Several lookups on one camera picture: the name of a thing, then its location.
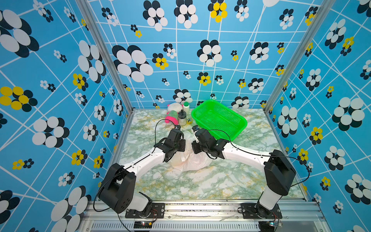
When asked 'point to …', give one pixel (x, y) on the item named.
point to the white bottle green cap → (186, 107)
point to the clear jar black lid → (182, 118)
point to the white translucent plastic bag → (187, 160)
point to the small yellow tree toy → (189, 121)
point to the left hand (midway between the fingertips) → (184, 141)
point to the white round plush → (175, 106)
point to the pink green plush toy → (173, 116)
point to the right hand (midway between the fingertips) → (194, 143)
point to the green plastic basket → (222, 121)
